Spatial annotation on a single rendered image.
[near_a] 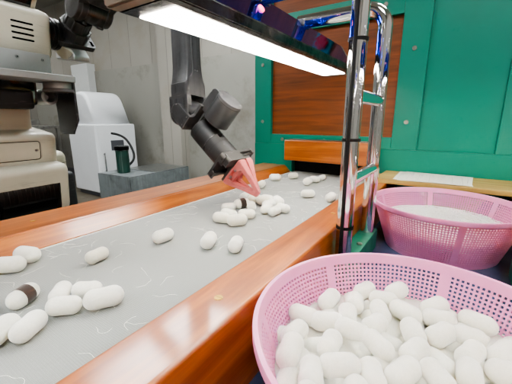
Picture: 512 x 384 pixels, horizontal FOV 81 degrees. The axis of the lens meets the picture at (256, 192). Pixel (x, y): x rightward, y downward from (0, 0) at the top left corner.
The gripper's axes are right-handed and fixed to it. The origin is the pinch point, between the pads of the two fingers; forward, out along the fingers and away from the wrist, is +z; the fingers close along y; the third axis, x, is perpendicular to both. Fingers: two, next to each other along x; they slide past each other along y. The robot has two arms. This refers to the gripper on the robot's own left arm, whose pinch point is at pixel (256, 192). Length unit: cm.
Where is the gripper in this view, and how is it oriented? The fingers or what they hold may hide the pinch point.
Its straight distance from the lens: 62.8
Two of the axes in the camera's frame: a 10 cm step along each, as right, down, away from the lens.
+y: 5.6, -2.0, 8.1
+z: 6.3, 7.3, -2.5
